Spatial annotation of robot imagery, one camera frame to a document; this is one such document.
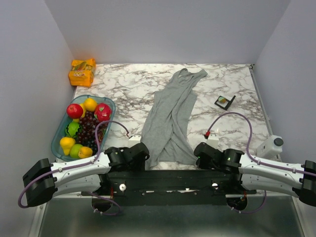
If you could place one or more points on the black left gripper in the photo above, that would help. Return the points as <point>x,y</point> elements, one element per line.
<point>140,166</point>

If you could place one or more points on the dark purple grape bunch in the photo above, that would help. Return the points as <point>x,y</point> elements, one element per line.
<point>86,135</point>

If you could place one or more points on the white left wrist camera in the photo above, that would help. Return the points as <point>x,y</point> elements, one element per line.
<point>133,140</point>

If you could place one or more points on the green lime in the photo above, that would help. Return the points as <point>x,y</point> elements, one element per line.
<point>74,151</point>

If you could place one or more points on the yellow pear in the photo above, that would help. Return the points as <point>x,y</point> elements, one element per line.
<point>66,144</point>

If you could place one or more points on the grey tank top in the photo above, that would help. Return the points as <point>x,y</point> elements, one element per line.
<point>165,130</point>

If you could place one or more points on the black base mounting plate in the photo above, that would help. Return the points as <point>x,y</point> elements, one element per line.
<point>169,187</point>

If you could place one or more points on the red dragon fruit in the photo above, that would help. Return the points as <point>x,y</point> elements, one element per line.
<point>102,112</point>

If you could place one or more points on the red apple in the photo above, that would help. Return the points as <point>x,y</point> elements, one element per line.
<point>74,111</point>

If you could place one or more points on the green striped melon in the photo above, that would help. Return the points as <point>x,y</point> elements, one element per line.
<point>73,129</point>

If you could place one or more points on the black brooch display box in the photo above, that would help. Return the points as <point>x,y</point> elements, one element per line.
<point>226,105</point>

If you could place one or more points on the orange yellow fruit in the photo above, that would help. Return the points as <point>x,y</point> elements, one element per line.
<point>85,152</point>

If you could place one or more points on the colourful round brooch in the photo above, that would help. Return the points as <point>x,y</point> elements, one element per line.
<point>222,100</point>

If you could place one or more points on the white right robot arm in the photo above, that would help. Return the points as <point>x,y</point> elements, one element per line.
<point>246,174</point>

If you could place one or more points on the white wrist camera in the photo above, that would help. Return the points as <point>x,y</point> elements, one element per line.
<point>133,140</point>
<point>211,139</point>

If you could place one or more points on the aluminium rail frame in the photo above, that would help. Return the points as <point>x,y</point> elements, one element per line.
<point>72,216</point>

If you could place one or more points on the white bottle black cap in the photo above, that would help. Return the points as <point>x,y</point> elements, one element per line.
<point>270,148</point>

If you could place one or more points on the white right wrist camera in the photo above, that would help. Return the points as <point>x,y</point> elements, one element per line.
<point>211,139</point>

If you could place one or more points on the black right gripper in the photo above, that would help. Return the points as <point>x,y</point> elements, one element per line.
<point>200,164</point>

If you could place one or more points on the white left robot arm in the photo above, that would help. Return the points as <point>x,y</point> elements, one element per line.
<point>45,179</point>

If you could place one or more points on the orange snack bag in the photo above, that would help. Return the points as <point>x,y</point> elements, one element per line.
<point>82,72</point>

